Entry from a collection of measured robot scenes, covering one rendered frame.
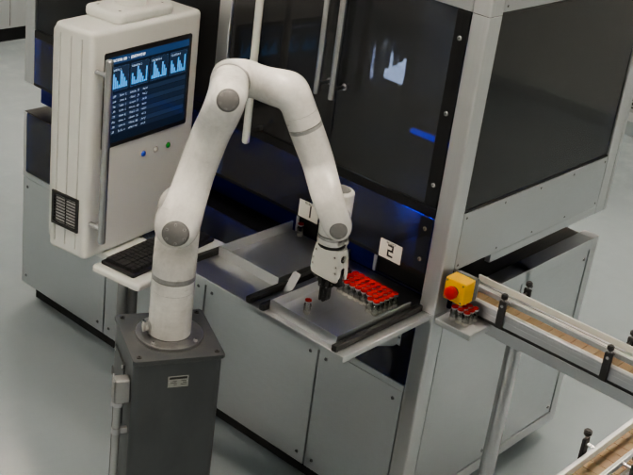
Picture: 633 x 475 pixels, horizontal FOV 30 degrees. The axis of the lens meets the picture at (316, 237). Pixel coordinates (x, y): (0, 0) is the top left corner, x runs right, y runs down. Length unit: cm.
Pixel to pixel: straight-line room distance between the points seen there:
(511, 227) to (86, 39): 142
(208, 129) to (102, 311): 190
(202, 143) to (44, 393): 184
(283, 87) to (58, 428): 190
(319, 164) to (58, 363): 204
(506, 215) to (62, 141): 139
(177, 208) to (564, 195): 146
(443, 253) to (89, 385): 174
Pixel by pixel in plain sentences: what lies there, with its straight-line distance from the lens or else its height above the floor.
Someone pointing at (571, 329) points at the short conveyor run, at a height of 97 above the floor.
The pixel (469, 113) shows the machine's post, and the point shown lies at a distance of 332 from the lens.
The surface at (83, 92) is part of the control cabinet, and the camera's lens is 363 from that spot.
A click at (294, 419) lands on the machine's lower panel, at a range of 414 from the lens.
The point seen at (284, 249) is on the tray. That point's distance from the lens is 384.
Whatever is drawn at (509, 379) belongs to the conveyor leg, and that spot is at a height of 71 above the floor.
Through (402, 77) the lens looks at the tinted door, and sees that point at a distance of 345.
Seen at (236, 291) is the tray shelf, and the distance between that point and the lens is 355.
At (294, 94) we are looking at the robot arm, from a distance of 299.
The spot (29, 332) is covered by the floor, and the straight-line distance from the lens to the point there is 501.
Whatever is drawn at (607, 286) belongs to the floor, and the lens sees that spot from 609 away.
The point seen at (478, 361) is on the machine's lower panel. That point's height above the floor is 60.
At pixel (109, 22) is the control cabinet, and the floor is 155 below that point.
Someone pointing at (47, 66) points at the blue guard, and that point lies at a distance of 471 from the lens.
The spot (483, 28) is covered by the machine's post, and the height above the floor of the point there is 177.
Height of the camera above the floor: 257
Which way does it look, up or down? 25 degrees down
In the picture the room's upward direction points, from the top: 8 degrees clockwise
